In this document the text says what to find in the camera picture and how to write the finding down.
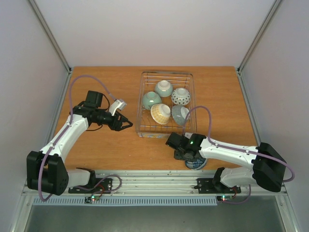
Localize blue floral white bowl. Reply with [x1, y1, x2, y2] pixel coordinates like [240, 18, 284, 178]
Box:
[185, 159, 208, 171]

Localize green ring patterned bowl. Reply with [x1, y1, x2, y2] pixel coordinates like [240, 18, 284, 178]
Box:
[142, 91, 162, 110]

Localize yellow blue patterned bowl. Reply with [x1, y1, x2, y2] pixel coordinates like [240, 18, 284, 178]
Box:
[150, 103, 171, 125]

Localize grey speckled bowl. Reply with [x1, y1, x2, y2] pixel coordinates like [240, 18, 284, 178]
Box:
[171, 105, 189, 126]

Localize pale green bowl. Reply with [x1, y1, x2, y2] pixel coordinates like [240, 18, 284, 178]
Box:
[154, 80, 173, 97]

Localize pink patterned bowl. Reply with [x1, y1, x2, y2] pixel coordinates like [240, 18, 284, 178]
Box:
[171, 87, 191, 106]

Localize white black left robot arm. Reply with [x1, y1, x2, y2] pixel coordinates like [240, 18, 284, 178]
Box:
[27, 91, 133, 197]

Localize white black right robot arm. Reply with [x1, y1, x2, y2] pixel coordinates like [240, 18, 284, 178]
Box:
[166, 132, 286, 193]

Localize right controller board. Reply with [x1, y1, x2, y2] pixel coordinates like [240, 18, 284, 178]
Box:
[217, 195, 236, 202]

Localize controller board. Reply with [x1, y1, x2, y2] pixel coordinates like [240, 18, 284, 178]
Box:
[217, 195, 236, 202]
[84, 196, 100, 203]

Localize left controller board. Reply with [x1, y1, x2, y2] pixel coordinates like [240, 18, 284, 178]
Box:
[84, 196, 100, 203]

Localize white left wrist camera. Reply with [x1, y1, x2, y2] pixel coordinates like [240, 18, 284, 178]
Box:
[109, 99, 127, 116]

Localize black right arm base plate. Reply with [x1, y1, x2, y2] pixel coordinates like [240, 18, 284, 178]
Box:
[194, 178, 241, 194]

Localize metal wire dish rack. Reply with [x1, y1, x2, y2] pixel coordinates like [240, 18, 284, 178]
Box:
[135, 71, 197, 138]

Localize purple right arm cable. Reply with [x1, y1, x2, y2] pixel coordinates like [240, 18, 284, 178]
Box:
[182, 105, 296, 205]

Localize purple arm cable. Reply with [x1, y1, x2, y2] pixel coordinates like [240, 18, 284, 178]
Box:
[182, 105, 296, 205]
[39, 74, 123, 203]

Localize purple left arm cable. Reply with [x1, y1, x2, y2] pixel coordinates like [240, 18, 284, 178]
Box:
[39, 74, 123, 203]

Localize aluminium frame rails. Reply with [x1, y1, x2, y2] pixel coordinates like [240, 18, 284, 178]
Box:
[0, 0, 309, 232]

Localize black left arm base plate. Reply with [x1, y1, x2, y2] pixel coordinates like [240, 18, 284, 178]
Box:
[68, 178, 112, 194]

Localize grey slotted cable duct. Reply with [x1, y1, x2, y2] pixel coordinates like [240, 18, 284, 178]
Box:
[32, 196, 217, 207]

